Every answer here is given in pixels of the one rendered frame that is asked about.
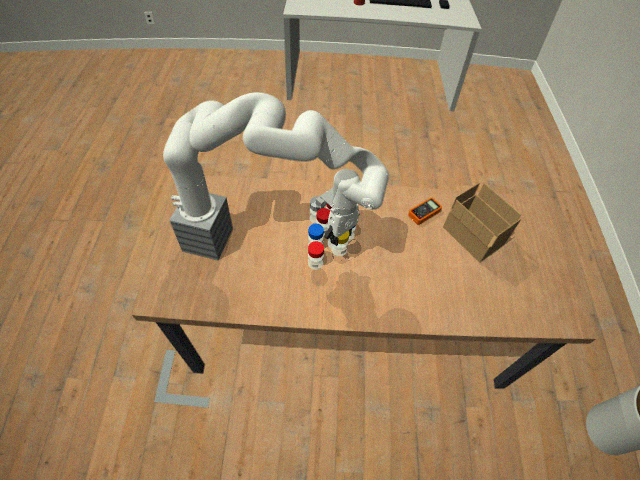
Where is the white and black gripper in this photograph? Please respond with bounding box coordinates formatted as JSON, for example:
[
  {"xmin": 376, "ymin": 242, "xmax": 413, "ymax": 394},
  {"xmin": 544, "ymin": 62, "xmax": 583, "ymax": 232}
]
[{"xmin": 324, "ymin": 204, "xmax": 360, "ymax": 246}]

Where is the brown cardboard box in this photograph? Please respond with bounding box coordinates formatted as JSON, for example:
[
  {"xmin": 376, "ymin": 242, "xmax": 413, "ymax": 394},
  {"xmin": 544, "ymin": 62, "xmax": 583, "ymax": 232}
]
[{"xmin": 443, "ymin": 184, "xmax": 521, "ymax": 262}]

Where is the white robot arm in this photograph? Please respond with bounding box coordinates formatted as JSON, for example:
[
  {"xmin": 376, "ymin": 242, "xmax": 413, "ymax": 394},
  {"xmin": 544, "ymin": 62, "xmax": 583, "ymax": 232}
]
[{"xmin": 163, "ymin": 93, "xmax": 389, "ymax": 223}]

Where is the orange digital multimeter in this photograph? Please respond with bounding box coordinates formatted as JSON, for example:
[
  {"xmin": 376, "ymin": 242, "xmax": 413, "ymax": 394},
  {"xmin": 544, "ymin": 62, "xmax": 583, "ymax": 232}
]
[{"xmin": 408, "ymin": 198, "xmax": 442, "ymax": 225}]

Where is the white bottle with yellow cap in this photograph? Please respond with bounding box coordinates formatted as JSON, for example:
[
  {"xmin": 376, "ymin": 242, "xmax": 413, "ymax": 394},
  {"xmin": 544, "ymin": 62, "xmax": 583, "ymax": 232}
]
[{"xmin": 331, "ymin": 231, "xmax": 349, "ymax": 257}]

